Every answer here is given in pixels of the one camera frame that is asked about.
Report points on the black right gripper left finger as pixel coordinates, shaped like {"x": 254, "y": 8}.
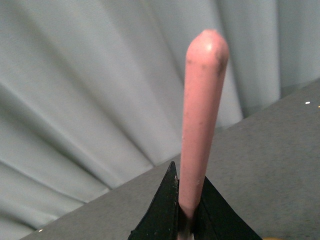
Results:
{"x": 160, "y": 222}

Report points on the pink chopstick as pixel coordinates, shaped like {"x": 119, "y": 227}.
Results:
{"x": 205, "y": 69}

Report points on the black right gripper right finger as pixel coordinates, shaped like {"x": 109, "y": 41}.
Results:
{"x": 216, "y": 220}

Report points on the grey pleated curtain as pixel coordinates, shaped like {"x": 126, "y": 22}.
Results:
{"x": 91, "y": 96}

